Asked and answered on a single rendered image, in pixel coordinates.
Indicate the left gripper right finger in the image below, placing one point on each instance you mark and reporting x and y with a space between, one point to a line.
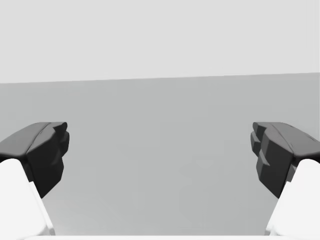
277 160

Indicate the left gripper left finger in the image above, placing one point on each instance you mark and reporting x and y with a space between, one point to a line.
37 155

